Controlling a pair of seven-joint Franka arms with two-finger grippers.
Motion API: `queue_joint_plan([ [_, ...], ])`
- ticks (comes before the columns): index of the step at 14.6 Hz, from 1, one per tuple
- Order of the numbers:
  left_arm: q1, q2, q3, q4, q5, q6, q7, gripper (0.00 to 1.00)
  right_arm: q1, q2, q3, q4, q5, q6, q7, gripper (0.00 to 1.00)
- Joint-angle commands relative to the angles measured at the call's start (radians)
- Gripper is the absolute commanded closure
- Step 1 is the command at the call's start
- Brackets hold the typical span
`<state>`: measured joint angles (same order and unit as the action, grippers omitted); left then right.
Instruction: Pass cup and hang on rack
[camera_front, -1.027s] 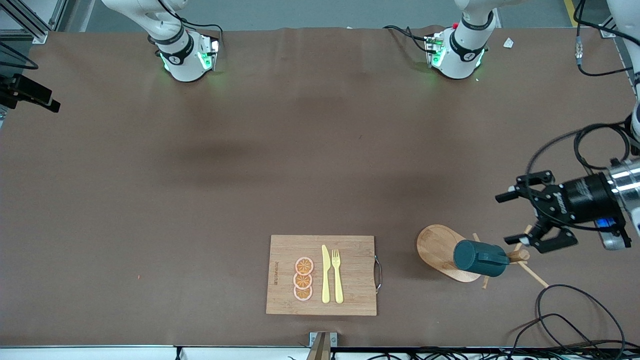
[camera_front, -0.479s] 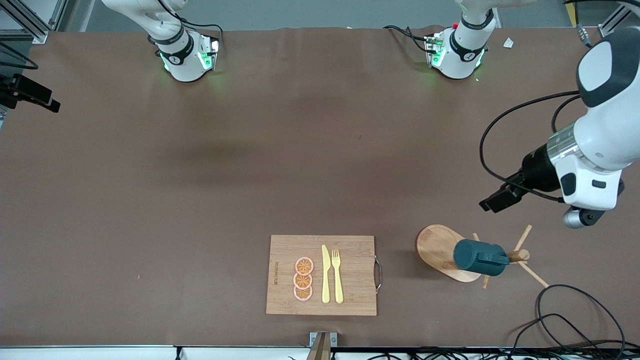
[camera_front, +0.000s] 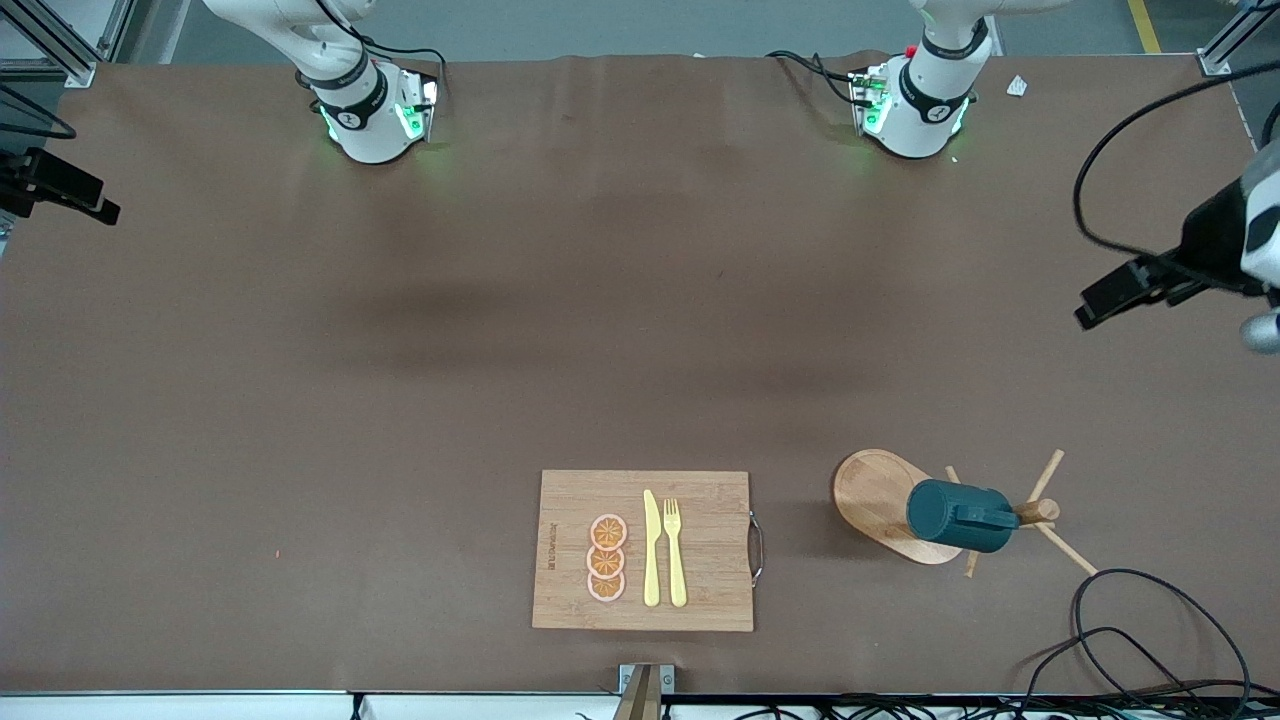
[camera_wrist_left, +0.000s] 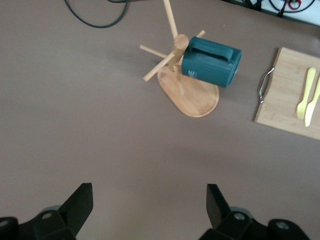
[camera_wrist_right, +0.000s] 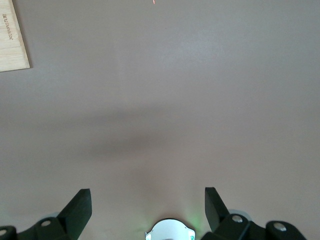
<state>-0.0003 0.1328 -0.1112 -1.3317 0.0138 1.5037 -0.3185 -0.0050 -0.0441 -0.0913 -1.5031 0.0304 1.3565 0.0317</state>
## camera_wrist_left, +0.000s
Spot wooden cutting board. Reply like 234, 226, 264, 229
254, 46, 320, 141

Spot dark green mug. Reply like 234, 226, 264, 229
180, 36, 243, 89

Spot black table edge cables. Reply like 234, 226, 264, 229
221, 0, 316, 17

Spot yellow plastic fork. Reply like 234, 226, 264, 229
296, 67, 317, 120

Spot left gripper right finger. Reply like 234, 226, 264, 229
199, 184, 311, 240

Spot yellow plastic knife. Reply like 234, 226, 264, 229
304, 74, 320, 128

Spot black looped cable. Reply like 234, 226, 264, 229
64, 0, 129, 28

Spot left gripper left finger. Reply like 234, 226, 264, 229
0, 182, 94, 240

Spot wooden cup rack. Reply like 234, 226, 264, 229
139, 0, 220, 118

